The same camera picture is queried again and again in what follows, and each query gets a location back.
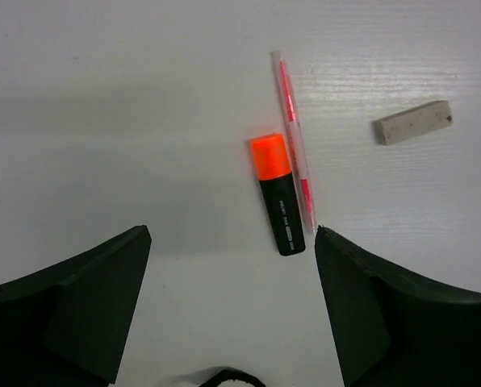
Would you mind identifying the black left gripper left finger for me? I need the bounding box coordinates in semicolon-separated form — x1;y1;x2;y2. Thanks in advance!
0;226;152;386

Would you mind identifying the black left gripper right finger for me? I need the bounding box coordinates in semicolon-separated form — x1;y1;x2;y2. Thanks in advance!
315;227;481;386

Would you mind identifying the orange black highlighter marker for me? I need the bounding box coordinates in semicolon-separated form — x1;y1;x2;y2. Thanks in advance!
249;133;306;256

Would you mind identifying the grey white eraser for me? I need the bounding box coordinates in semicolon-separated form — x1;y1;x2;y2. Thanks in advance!
372;100;454;146

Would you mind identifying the pink double-ended pen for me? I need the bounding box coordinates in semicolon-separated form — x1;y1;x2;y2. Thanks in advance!
270;51;316;234

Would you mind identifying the black cable loop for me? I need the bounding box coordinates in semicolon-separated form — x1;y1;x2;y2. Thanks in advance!
198;368;266;387

